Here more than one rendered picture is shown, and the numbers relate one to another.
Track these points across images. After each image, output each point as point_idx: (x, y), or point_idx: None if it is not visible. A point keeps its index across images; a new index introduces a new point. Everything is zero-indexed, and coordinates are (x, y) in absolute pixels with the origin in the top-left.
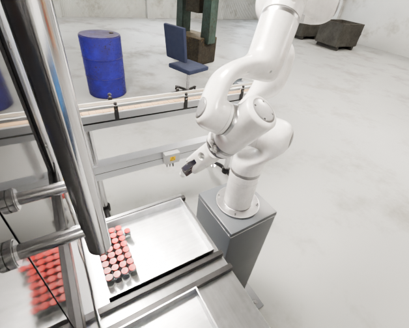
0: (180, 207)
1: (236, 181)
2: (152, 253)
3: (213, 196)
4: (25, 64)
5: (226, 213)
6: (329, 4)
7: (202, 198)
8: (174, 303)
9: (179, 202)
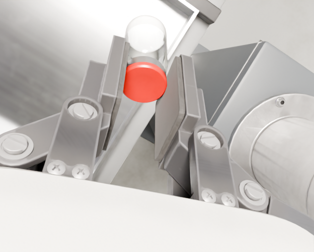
0: (175, 26)
1: None
2: None
3: (272, 86)
4: None
5: (230, 148)
6: None
7: (251, 62)
8: None
9: (189, 13)
